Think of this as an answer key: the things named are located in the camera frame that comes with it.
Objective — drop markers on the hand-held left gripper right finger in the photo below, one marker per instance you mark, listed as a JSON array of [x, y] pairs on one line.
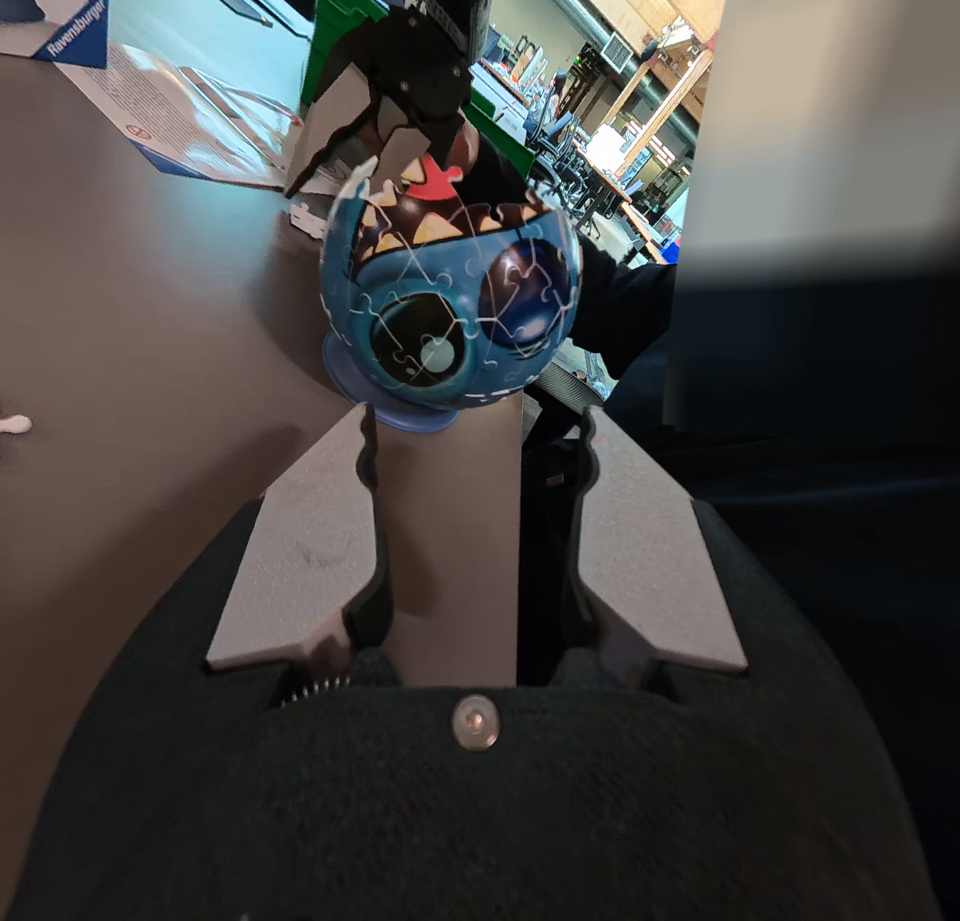
[[652, 568]]

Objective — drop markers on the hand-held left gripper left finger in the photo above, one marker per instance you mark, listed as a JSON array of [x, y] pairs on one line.
[[300, 561]]

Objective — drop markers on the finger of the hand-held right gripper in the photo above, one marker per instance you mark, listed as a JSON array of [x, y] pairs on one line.
[[330, 111], [401, 137]]

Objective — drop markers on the red puzzle piece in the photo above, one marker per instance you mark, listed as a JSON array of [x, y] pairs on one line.
[[435, 186]]

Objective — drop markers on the blue plastic ball stand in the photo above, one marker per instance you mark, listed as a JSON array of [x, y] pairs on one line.
[[405, 418]]

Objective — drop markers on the blue puzzle ball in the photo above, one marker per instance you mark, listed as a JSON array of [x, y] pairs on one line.
[[352, 313]]

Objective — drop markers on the person's right forearm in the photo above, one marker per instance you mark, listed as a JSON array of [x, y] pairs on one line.
[[622, 313]]

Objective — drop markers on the white puzzle piece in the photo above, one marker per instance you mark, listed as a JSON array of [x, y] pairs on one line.
[[15, 424], [307, 212]]

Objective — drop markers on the cardboard puzzle box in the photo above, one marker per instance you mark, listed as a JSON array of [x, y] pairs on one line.
[[75, 28]]

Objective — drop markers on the person's right hand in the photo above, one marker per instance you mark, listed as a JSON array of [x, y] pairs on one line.
[[463, 148]]

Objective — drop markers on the green stacked plastic bins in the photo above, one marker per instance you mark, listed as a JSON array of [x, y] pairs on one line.
[[337, 6]]

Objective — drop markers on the white instruction sheet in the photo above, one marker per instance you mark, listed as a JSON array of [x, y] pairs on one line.
[[150, 111]]

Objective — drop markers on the grey mesh office chair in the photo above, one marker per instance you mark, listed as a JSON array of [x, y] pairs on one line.
[[566, 388]]

